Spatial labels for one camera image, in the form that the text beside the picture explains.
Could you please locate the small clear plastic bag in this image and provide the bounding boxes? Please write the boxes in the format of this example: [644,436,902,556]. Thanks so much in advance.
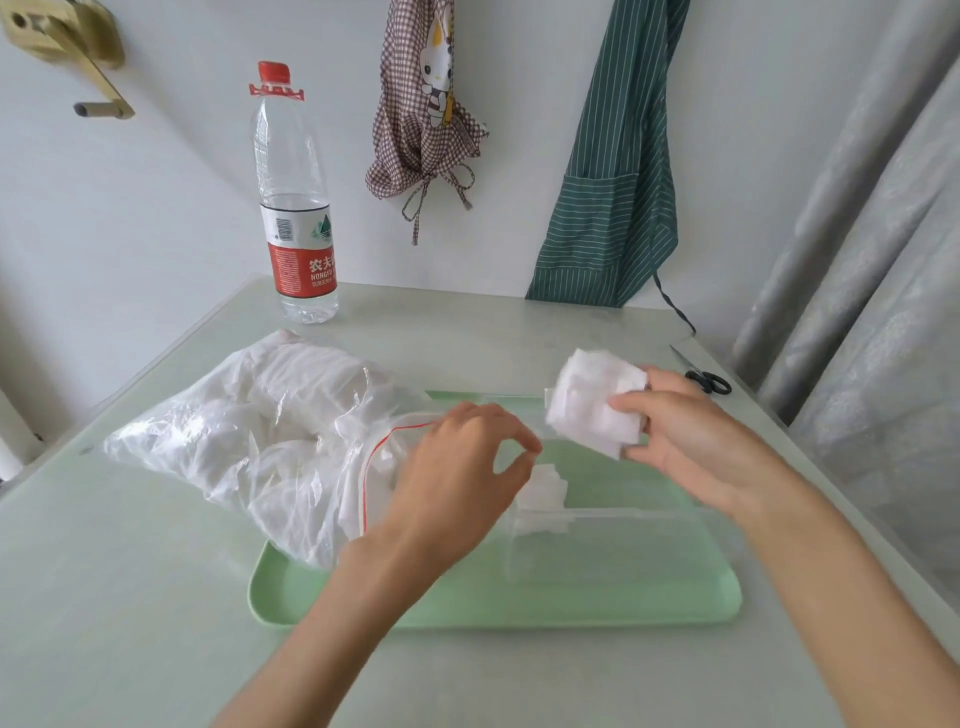
[504,504,710,588]

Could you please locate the large clear zip bag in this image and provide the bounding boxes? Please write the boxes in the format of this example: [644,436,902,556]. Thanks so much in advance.
[103,328,451,571]

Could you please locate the checkered apron with cat print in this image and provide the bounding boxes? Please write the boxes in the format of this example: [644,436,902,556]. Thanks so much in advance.
[365,0,490,247]

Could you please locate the person's right hand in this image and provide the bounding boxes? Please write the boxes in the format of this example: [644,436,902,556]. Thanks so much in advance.
[607,366,786,520]

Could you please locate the grey curtain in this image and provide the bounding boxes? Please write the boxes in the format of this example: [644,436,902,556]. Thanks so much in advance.
[729,0,960,601]

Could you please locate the black-handled scissors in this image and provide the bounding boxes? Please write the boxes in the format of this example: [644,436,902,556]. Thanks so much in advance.
[669,344,733,396]

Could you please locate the small stack of white pads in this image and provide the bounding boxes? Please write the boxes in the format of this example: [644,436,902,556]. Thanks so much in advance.
[512,463,576,537]

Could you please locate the white furniture edge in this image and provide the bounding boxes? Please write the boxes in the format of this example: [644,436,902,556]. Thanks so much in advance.
[0,386,46,485]

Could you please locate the light green plastic tray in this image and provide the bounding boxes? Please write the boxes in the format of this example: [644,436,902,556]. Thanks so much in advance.
[248,389,744,630]

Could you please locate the clear red-capped water bottle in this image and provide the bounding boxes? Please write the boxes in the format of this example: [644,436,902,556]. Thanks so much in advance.
[249,60,340,325]

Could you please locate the person's left forearm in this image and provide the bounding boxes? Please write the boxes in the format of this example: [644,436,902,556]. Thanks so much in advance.
[213,525,451,728]

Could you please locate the person's left hand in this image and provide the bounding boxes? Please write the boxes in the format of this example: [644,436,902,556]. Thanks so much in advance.
[373,402,543,580]

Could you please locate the person's right forearm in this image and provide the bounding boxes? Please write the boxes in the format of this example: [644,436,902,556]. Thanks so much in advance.
[727,465,960,728]

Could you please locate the green striped apron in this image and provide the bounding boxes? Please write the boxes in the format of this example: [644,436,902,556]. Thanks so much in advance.
[525,0,697,336]

